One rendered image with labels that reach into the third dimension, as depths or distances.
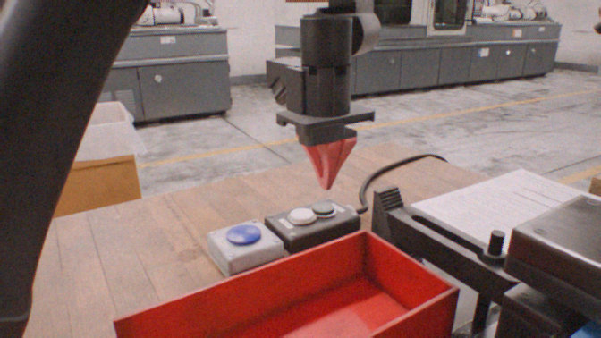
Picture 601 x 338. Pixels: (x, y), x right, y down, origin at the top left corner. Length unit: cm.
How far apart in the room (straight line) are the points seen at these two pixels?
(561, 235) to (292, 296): 24
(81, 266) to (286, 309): 25
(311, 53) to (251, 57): 659
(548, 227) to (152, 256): 41
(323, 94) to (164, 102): 423
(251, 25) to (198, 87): 254
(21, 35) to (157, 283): 33
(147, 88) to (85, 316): 419
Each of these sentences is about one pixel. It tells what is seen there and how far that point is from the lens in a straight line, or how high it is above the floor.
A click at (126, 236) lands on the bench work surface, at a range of 58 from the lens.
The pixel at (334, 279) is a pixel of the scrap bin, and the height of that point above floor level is 92.
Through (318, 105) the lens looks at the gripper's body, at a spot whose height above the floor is 108.
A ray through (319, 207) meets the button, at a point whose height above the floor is 94.
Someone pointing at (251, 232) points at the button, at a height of 94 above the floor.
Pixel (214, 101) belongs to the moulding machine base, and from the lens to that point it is 478.
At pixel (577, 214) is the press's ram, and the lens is 35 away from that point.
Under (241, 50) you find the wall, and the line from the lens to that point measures 695.
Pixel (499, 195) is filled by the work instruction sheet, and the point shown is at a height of 90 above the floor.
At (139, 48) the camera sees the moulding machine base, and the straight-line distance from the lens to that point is 454.
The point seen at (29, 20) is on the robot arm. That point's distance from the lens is 20.
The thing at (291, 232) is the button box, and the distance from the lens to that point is 48.
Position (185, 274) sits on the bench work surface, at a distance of 48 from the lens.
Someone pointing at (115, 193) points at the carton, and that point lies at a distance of 240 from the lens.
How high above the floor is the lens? 117
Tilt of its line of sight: 22 degrees down
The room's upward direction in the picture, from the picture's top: straight up
